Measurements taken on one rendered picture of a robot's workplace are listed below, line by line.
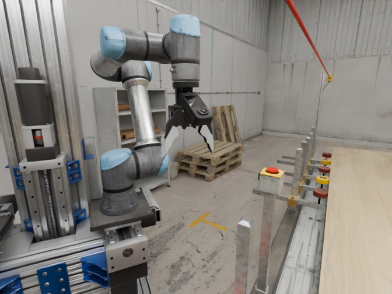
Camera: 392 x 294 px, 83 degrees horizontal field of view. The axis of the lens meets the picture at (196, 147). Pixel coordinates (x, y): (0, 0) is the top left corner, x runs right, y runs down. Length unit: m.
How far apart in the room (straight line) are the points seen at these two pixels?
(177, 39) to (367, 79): 7.51
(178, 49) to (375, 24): 7.68
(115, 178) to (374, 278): 0.94
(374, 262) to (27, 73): 1.37
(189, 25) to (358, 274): 0.93
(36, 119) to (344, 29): 7.88
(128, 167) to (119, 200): 0.13
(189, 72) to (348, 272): 0.83
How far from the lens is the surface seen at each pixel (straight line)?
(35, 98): 0.93
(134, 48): 0.64
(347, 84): 7.94
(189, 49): 0.58
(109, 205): 0.93
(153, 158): 0.90
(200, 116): 0.50
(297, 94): 8.10
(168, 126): 0.57
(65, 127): 1.02
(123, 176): 0.88
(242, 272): 0.69
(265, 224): 0.90
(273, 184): 0.80
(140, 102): 0.96
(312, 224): 1.77
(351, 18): 8.18
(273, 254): 1.30
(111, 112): 2.86
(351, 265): 1.03
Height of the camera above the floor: 1.49
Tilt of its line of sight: 14 degrees down
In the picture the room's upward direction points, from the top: straight up
